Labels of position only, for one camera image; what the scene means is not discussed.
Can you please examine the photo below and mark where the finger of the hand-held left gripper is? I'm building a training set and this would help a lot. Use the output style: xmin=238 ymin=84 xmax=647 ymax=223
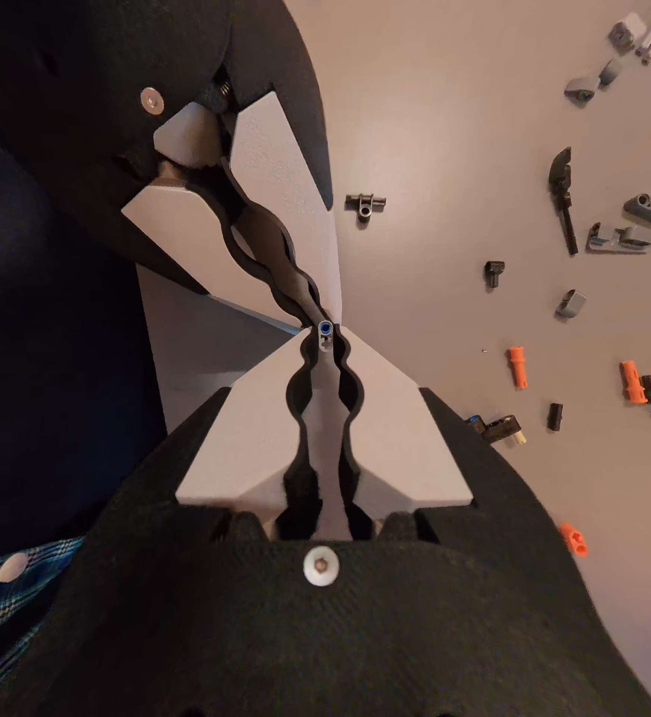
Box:
xmin=120 ymin=101 xmax=319 ymax=332
xmin=220 ymin=91 xmax=341 ymax=327

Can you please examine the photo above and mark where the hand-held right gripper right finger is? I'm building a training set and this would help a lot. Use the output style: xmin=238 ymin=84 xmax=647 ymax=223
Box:
xmin=335 ymin=325 xmax=474 ymax=520

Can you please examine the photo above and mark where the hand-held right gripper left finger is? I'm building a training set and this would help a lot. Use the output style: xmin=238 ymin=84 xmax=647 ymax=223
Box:
xmin=174 ymin=326 xmax=319 ymax=517

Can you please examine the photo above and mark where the black lego connector with tan pin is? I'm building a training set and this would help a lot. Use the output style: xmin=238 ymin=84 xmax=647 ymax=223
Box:
xmin=465 ymin=415 xmax=528 ymax=446

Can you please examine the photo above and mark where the black lego cross connector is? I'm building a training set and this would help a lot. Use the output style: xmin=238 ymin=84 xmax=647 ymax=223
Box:
xmin=346 ymin=193 xmax=388 ymax=223

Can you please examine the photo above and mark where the orange lego pin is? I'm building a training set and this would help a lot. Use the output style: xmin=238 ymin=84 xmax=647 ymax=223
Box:
xmin=619 ymin=360 xmax=648 ymax=404
xmin=507 ymin=346 xmax=529 ymax=389

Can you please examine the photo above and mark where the orange lego connector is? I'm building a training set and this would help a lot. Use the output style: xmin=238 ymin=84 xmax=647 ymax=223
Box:
xmin=559 ymin=522 xmax=589 ymax=558

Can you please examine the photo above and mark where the rounded grey lego connector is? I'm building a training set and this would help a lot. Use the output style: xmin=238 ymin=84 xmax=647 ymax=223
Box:
xmin=555 ymin=288 xmax=588 ymax=319

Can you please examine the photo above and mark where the black lego lever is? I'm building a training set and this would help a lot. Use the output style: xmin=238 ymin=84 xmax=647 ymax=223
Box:
xmin=548 ymin=147 xmax=579 ymax=257

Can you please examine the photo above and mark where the grey flat lego piece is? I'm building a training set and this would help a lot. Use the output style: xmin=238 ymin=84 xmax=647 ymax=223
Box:
xmin=586 ymin=222 xmax=651 ymax=254

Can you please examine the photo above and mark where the grey half-round lego piece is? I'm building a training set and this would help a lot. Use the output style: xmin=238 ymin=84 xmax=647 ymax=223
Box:
xmin=564 ymin=75 xmax=602 ymax=106

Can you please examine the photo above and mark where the pale grey lego connector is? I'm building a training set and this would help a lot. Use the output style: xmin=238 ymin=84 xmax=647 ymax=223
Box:
xmin=608 ymin=12 xmax=648 ymax=54

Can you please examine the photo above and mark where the dark navy clothing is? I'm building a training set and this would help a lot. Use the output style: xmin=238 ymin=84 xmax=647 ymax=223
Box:
xmin=0 ymin=134 xmax=169 ymax=561

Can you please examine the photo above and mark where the blue plaid shirt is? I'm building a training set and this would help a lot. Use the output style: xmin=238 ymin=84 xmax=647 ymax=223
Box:
xmin=0 ymin=538 xmax=85 ymax=681

